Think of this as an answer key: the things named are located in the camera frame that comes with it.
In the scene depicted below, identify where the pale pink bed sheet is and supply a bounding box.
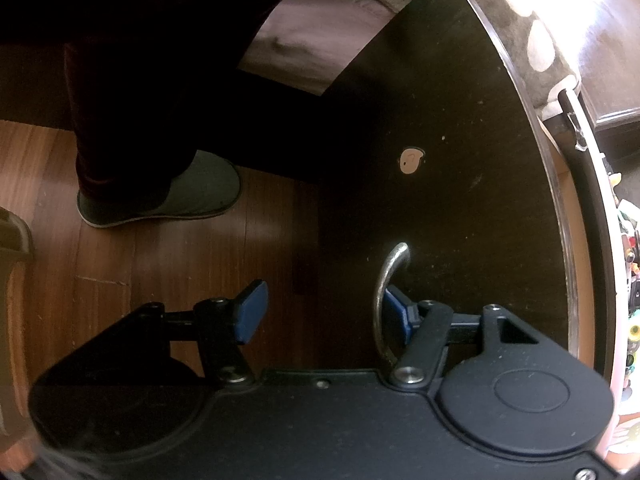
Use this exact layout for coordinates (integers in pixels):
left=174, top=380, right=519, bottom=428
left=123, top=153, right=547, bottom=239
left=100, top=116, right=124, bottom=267
left=237, top=0, right=397, bottom=99

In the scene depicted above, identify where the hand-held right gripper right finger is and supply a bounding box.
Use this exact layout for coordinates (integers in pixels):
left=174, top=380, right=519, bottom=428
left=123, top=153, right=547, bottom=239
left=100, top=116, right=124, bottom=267
left=381, top=284, right=543, bottom=389

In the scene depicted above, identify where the small round beige sticker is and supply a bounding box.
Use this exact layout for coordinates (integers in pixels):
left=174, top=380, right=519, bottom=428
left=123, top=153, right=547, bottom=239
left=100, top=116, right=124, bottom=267
left=398, top=145, right=426, bottom=175

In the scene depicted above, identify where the colourful printed white mat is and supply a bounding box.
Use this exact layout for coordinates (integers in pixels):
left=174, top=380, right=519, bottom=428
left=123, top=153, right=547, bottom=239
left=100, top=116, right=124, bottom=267
left=585, top=125, right=640, bottom=461

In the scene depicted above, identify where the grey blanket with white dots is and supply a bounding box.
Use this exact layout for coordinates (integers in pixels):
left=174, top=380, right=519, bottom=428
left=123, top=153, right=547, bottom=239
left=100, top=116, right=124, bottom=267
left=325, top=0, right=582, bottom=122

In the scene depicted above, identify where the person's dark red trouser leg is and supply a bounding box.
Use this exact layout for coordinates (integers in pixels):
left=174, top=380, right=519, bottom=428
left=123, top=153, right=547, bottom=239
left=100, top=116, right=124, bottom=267
left=62, top=40, right=236, bottom=203

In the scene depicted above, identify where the brown wooden cabinet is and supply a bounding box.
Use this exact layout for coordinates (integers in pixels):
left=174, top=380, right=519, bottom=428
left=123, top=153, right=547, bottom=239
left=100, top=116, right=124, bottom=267
left=530, top=0, right=640, bottom=132

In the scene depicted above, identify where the metal drawer handle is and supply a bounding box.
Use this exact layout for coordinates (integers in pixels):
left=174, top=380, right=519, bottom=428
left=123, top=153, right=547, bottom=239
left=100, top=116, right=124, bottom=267
left=372, top=241, right=412, bottom=372

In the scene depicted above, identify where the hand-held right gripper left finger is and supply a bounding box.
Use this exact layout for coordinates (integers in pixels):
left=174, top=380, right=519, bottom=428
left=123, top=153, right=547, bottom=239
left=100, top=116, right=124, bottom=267
left=133, top=280, right=271, bottom=387

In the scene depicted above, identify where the black drawer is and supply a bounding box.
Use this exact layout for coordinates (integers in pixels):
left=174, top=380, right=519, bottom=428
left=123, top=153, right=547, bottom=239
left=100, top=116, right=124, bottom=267
left=295, top=0, right=577, bottom=363

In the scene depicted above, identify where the grey slipper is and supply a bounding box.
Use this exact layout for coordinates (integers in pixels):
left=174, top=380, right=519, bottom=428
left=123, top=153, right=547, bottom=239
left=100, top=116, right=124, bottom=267
left=76, top=149, right=242, bottom=230

